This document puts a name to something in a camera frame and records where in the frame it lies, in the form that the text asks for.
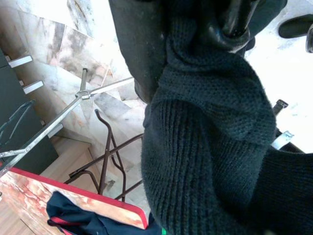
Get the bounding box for silver metal clothes rack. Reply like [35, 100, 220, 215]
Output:
[0, 68, 295, 177]

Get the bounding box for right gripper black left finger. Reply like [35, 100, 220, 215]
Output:
[109, 0, 169, 103]

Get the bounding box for black knit garment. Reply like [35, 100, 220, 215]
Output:
[140, 17, 313, 235]

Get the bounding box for light wooden sideboard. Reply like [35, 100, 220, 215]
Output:
[0, 136, 98, 235]

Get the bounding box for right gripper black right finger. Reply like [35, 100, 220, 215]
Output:
[244, 0, 288, 52]

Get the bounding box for thin dark grey hanger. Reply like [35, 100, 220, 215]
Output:
[0, 99, 36, 149]

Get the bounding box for black low tv cabinet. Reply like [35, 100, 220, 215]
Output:
[0, 47, 59, 175]

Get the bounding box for navy shirt with red trim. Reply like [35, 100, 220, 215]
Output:
[46, 190, 163, 235]

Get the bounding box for marble top folding table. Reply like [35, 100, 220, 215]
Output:
[0, 109, 149, 235]

